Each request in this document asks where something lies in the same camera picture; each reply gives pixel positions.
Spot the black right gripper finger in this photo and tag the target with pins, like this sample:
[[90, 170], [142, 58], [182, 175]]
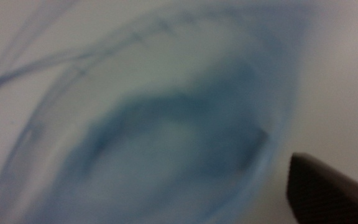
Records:
[[328, 196]]

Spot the clear water bottle blue cap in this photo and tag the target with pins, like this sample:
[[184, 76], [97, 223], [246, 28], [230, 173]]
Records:
[[166, 140]]

